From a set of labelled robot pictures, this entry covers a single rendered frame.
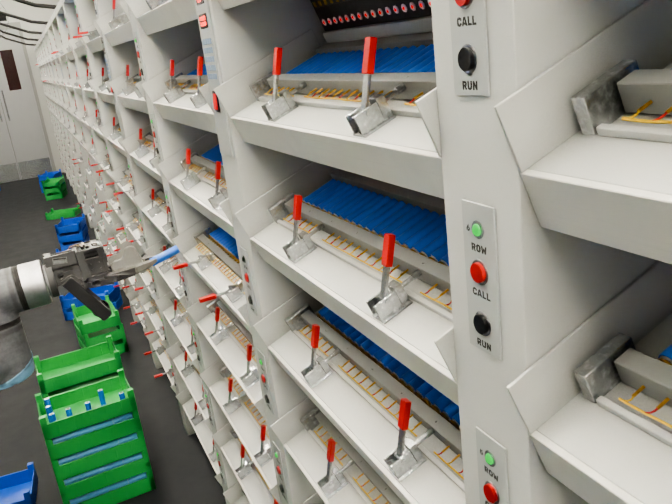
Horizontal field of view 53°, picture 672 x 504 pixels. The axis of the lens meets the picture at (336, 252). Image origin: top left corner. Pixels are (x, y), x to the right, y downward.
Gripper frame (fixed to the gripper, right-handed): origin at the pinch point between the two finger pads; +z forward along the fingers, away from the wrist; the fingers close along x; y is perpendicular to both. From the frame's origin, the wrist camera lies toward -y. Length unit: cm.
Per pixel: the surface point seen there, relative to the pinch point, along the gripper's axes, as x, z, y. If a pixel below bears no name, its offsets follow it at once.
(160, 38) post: 35, 19, 45
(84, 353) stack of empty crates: 132, -19, -68
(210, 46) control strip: -32, 13, 41
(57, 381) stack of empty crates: 112, -31, -67
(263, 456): -11, 12, -48
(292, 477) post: -35, 12, -38
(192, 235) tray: 34.5, 16.2, -5.6
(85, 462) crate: 76, -28, -83
